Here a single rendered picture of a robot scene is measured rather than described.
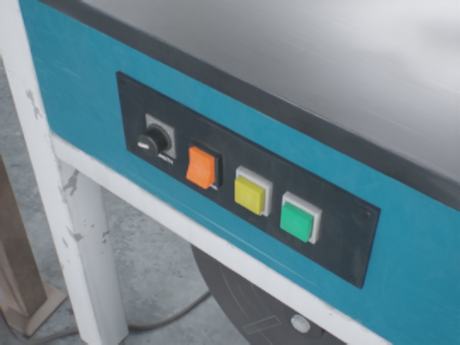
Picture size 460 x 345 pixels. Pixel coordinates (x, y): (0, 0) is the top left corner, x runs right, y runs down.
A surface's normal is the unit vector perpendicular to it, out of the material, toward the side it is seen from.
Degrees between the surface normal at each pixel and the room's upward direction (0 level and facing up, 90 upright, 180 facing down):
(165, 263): 0
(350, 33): 0
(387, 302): 90
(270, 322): 90
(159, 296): 0
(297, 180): 90
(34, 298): 90
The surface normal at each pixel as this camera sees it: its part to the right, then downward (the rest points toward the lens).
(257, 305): -0.63, 0.55
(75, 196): 0.78, 0.44
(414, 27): 0.00, -0.71
